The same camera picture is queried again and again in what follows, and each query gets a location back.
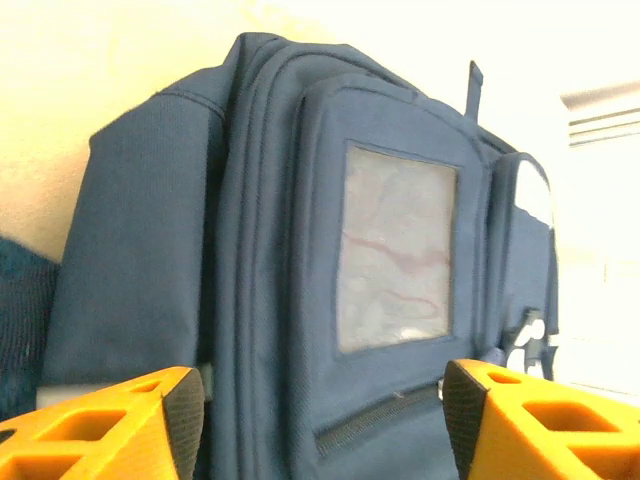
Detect navy blue backpack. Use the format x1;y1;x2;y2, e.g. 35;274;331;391
0;32;561;480

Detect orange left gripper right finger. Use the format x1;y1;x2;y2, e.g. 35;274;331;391
442;358;640;480

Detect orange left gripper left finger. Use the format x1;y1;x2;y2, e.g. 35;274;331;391
0;366;206;480

